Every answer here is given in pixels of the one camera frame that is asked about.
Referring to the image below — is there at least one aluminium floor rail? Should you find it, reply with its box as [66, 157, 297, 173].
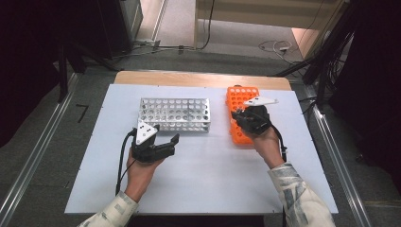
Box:
[310, 103, 373, 227]
[0, 73, 79, 221]

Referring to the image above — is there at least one left hand-held gripper cable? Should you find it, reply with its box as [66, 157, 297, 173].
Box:
[114, 128, 138, 197]

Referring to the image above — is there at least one black stand with cables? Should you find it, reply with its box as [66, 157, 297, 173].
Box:
[273, 0, 360, 105]

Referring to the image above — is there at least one person's left hand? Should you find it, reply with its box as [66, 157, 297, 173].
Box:
[124, 148, 165, 202]

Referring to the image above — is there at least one grey power strip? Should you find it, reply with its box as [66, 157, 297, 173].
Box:
[135, 38, 162, 48]

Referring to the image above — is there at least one person's right hand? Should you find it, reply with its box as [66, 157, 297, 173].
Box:
[244, 126, 285, 169]

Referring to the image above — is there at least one metal test tube rack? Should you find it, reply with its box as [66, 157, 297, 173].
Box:
[136, 96, 212, 133]

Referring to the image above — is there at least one black metal stand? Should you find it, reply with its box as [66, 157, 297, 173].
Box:
[58, 44, 69, 103]

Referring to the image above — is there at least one beige furniture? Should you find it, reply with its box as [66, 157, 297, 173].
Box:
[193, 0, 348, 58]

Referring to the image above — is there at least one orange test tube rack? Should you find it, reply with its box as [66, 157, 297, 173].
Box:
[225, 85, 261, 146]

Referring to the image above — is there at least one dark cabinet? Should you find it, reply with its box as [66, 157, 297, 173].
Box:
[97, 0, 143, 60]

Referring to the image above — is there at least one hand-held gripper cable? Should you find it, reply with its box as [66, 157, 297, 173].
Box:
[270, 125, 288, 164]
[114, 128, 138, 197]

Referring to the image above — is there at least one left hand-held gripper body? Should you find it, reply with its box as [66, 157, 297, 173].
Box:
[131, 119, 160, 164]

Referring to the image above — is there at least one white table board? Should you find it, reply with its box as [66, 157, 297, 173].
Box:
[64, 83, 339, 216]

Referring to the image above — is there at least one black hanging cable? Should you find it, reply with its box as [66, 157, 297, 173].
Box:
[197, 0, 216, 51]

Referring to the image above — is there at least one white floor cable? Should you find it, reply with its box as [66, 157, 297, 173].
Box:
[258, 39, 294, 60]

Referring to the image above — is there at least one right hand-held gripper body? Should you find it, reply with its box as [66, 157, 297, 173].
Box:
[241, 96, 280, 136]

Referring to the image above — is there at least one right hand-held gripper cable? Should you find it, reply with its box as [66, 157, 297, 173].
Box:
[270, 125, 288, 164]

